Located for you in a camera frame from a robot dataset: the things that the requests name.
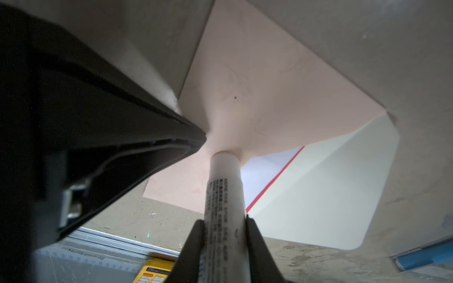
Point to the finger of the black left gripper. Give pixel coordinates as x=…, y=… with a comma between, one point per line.
x=76, y=135

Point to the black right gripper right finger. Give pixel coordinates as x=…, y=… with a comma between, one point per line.
x=263, y=268

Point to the white glue stick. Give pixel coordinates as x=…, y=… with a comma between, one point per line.
x=224, y=257

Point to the highlighter marker pack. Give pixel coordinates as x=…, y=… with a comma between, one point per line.
x=430, y=262

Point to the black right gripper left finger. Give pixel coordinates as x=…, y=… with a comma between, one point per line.
x=186, y=268

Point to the pink lined letter paper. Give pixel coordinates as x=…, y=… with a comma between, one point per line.
x=258, y=174

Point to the yellow calculator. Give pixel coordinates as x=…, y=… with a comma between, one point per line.
x=155, y=270

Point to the pink paper envelope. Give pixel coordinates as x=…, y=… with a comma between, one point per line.
x=257, y=91

